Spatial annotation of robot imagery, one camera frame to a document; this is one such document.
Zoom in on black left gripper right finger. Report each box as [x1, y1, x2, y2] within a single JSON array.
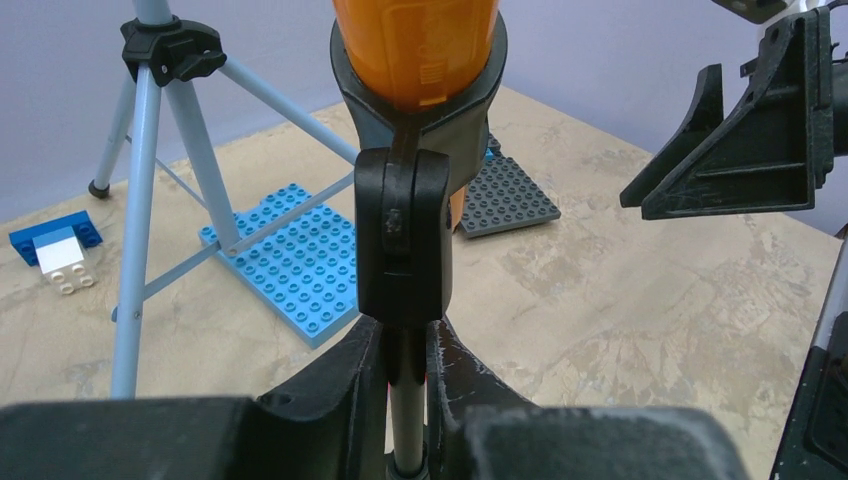
[[426, 318, 531, 479]]

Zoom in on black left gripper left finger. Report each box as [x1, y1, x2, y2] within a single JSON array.
[[257, 316, 387, 479]]

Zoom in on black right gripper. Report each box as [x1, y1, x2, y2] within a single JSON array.
[[619, 6, 847, 220]]

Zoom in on black microphone stand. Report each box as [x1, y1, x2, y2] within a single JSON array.
[[330, 18, 508, 479]]

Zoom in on orange toy microphone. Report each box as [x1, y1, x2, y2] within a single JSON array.
[[331, 0, 501, 233]]

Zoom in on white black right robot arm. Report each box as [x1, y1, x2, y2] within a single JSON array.
[[619, 1, 847, 479]]

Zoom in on light blue building baseplate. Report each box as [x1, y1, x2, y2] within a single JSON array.
[[217, 204, 358, 349]]

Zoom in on grey building baseplate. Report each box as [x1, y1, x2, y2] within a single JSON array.
[[460, 136, 561, 238]]

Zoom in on blue and white brick stack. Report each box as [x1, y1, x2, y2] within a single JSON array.
[[8, 210, 102, 295]]

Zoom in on light blue music stand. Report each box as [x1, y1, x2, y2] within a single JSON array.
[[88, 1, 358, 399]]

